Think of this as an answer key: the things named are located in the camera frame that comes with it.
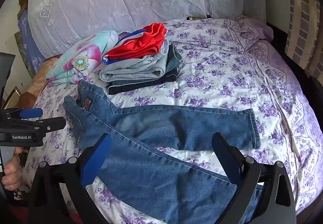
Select blue white striped garment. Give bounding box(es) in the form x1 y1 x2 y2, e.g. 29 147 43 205
102 28 149 65

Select orange brown blanket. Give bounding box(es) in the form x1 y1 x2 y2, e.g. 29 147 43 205
20 54 62 111

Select grey folded sweatshirt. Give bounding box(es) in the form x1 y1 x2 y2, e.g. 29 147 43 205
100 40 169 82

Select person's left hand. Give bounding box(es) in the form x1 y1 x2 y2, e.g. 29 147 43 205
1 155 23 191

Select folded turquoise pink floral blanket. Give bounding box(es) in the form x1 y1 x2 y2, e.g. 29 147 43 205
46 30 120 86

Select purple floral bedspread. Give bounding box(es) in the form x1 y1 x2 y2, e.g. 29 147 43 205
5 18 323 224

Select folded red garment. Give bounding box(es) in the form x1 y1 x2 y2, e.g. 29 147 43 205
103 23 167 60

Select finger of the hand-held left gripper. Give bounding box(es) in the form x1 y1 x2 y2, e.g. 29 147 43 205
0 116 67 134
5 108 43 120

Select grey cream checked curtain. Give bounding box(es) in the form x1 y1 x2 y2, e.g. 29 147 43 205
285 0 323 78

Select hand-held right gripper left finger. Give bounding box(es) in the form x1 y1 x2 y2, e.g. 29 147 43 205
28 134 113 224

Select folded navy pants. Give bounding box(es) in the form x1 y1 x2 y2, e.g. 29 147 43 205
107 66 178 95

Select folded dark green pants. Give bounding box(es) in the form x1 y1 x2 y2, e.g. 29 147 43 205
161 43 182 75

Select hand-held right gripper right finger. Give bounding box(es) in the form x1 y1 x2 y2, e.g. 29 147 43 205
211 133 297 224

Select purple floral pillow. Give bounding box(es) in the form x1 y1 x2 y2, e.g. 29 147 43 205
227 16 274 50

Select blue denim jeans pants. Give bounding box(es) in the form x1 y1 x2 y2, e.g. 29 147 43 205
63 80 264 224

